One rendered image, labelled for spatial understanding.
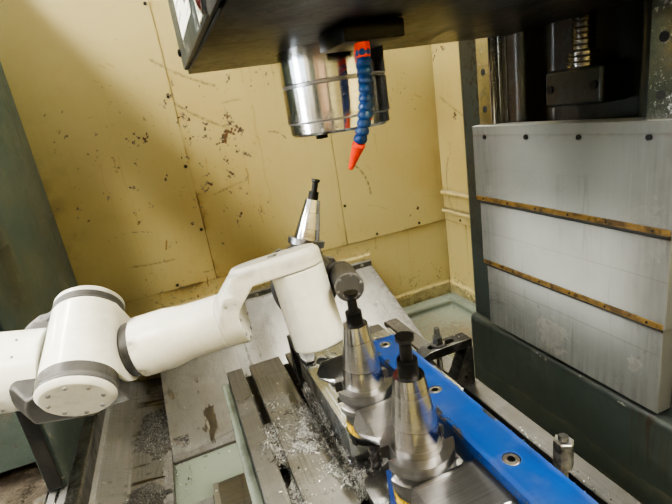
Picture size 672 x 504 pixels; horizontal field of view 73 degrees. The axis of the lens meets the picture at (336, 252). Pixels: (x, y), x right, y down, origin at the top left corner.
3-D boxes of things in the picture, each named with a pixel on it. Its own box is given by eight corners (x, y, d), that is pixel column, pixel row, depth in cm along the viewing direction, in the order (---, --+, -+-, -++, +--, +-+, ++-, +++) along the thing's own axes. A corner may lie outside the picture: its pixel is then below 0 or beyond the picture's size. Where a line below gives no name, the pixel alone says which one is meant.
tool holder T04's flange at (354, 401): (403, 408, 47) (401, 388, 47) (347, 425, 46) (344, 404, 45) (382, 377, 53) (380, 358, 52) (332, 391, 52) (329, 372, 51)
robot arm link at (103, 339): (238, 375, 54) (79, 425, 53) (231, 306, 61) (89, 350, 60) (203, 328, 46) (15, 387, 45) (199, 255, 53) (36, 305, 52)
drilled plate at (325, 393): (352, 458, 78) (347, 433, 76) (302, 376, 104) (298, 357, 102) (465, 410, 84) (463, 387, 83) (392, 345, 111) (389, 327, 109)
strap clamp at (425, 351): (422, 403, 95) (415, 339, 90) (414, 395, 98) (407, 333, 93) (475, 382, 99) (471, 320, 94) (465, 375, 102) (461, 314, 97)
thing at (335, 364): (326, 390, 51) (325, 384, 51) (312, 369, 56) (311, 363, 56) (382, 370, 53) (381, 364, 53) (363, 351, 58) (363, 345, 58)
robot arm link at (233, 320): (336, 305, 59) (236, 337, 58) (316, 239, 58) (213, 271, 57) (341, 319, 52) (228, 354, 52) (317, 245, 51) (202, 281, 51)
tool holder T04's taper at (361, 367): (390, 385, 47) (382, 327, 45) (349, 397, 46) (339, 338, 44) (376, 364, 51) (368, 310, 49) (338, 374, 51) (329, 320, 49)
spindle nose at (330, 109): (407, 120, 66) (398, 31, 63) (300, 139, 63) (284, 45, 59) (372, 122, 81) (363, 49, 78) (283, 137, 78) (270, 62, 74)
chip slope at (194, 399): (177, 510, 114) (148, 423, 106) (169, 380, 174) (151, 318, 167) (473, 390, 141) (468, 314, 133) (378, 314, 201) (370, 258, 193)
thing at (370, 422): (368, 452, 41) (367, 445, 41) (346, 419, 46) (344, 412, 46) (435, 424, 43) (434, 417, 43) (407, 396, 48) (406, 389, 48)
